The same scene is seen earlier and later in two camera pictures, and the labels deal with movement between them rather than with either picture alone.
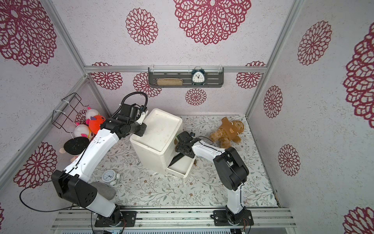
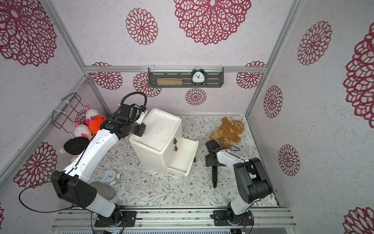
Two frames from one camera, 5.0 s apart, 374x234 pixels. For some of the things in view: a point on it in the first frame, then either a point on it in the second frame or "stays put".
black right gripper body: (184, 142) → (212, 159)
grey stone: (107, 192) stays put
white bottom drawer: (181, 166) stays put
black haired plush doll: (75, 146) stays put
